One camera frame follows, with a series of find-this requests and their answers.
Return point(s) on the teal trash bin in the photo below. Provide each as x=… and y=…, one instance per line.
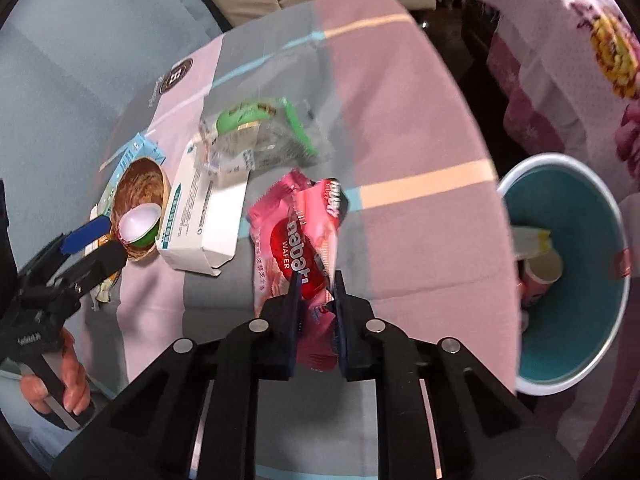
x=565, y=310

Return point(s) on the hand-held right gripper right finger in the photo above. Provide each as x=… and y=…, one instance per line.
x=342, y=335

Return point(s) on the brown paper bowl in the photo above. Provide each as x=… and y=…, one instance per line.
x=137, y=185

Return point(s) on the small green white cup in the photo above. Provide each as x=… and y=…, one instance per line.
x=140, y=225

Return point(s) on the pink wafer wrapper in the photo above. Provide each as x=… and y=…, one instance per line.
x=280, y=240

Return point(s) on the person's left hand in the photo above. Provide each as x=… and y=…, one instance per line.
x=76, y=385

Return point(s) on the pink floral blanket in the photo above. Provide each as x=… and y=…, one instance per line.
x=550, y=35

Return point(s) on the pink paper cup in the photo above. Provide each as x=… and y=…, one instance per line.
x=542, y=272

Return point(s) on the clear plastic bag green print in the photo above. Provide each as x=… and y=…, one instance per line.
x=260, y=130

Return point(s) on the grey blue cloth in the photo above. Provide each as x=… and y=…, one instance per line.
x=75, y=85

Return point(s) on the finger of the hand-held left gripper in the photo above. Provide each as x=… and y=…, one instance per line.
x=95, y=270
x=85, y=236

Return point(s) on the yellow white paper bag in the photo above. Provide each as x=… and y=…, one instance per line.
x=530, y=242

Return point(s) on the white cardboard box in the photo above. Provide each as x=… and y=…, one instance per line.
x=210, y=215

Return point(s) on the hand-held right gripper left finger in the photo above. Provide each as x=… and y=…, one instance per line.
x=294, y=330

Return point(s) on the pink grey plaid tablecloth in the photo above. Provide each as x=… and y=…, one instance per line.
x=400, y=110

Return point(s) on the blue green flattened carton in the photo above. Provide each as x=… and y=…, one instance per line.
x=130, y=152

